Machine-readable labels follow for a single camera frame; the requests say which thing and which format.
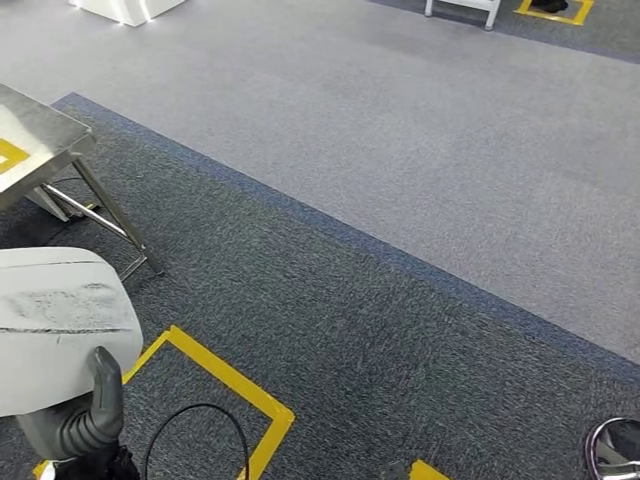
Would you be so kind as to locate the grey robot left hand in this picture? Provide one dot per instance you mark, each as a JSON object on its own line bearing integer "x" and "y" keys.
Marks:
{"x": 110, "y": 384}

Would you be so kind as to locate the white curved car part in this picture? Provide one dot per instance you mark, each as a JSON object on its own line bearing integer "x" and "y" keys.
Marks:
{"x": 60, "y": 318}

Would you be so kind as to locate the yellow tape on workbench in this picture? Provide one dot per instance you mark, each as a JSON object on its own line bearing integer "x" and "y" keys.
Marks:
{"x": 10, "y": 156}

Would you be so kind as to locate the stainless steel workbench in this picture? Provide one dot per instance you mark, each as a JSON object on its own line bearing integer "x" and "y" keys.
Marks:
{"x": 40, "y": 126}

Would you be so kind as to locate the robot left arm ribbed sleeve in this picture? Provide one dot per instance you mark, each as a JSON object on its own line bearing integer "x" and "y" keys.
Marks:
{"x": 84, "y": 437}

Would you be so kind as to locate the yellow floor tape square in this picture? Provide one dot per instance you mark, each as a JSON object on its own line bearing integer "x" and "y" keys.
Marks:
{"x": 225, "y": 381}
{"x": 583, "y": 13}
{"x": 425, "y": 472}

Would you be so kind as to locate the white display plinth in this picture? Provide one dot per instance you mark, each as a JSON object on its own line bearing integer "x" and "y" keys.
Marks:
{"x": 125, "y": 10}

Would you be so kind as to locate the white table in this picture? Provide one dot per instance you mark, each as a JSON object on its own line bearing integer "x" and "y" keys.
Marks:
{"x": 490, "y": 10}

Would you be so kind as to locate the black object on floor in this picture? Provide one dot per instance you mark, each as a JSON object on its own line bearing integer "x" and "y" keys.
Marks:
{"x": 550, "y": 5}

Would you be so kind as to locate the chrome stanchion post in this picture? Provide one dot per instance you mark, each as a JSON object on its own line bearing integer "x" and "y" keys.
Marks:
{"x": 610, "y": 470}

